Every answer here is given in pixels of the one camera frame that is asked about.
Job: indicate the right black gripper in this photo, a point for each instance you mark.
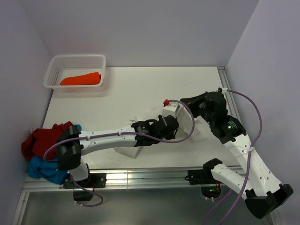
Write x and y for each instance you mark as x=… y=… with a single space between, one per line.
x=193 y=101

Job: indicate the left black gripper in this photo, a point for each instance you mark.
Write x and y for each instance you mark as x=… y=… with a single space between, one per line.
x=170 y=135

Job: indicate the white printed t-shirt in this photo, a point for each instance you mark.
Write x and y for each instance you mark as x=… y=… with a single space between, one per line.
x=185 y=124

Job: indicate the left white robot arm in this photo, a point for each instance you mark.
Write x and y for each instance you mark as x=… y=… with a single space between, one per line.
x=73 y=143

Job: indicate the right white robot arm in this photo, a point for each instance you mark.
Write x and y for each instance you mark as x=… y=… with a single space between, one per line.
x=260 y=189

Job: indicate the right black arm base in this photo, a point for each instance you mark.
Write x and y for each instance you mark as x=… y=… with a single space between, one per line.
x=210 y=188

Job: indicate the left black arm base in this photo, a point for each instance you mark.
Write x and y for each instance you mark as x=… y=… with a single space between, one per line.
x=84 y=191

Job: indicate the orange rolled t-shirt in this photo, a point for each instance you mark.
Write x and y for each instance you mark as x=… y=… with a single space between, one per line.
x=87 y=79

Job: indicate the white plastic basket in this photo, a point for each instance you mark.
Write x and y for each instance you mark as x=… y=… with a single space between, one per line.
x=71 y=65

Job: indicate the dark red t-shirt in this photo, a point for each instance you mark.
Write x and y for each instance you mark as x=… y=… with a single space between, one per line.
x=41 y=139

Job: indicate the blue t-shirt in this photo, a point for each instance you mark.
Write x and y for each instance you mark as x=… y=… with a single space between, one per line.
x=48 y=170

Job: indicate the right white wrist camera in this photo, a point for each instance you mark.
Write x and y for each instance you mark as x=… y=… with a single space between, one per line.
x=222 y=90

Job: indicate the right side aluminium rail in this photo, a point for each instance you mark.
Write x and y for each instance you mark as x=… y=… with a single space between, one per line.
x=225 y=79

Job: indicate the aluminium rail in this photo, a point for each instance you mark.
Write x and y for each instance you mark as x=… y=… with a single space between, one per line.
x=119 y=179
x=225 y=79

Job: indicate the front aluminium rail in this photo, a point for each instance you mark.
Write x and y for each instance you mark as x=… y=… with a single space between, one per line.
x=119 y=179

